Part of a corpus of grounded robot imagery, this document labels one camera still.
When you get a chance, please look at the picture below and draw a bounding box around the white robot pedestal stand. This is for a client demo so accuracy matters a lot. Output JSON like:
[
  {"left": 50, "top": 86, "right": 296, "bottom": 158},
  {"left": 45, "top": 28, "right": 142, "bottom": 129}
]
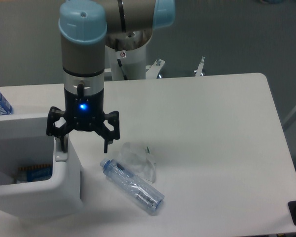
[{"left": 104, "top": 27, "right": 206, "bottom": 81}]

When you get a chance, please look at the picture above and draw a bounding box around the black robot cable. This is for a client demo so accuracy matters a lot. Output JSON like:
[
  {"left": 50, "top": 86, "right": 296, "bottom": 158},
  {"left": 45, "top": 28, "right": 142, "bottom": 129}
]
[{"left": 114, "top": 39, "right": 128, "bottom": 81}]

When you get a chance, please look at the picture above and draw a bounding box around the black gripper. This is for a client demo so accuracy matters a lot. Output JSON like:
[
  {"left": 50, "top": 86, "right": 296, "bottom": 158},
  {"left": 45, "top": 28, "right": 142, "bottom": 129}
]
[{"left": 45, "top": 88, "right": 120, "bottom": 154}]

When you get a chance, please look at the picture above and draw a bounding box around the crumpled clear plastic wrapper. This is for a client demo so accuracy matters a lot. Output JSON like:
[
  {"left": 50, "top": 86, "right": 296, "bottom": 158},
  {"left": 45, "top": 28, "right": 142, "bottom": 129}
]
[{"left": 112, "top": 142, "right": 156, "bottom": 183}]

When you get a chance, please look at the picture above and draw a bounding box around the white push-lid trash can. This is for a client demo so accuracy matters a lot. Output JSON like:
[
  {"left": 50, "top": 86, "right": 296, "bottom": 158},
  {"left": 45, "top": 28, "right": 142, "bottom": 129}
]
[{"left": 0, "top": 114, "right": 83, "bottom": 218}]

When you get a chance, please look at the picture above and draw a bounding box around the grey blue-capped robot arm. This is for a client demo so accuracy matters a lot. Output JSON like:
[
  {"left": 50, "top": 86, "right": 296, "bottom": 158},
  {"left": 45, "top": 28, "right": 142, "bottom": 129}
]
[{"left": 46, "top": 0, "right": 176, "bottom": 153}]

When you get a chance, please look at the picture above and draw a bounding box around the clear blue plastic bottle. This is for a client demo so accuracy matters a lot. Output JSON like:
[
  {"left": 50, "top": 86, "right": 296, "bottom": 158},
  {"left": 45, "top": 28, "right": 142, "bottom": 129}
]
[{"left": 100, "top": 158, "right": 165, "bottom": 214}]

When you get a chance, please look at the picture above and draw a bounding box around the blue wrapper inside bin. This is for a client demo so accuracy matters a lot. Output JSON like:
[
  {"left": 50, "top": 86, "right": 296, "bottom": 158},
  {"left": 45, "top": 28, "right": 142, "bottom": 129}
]
[{"left": 14, "top": 163, "right": 53, "bottom": 184}]

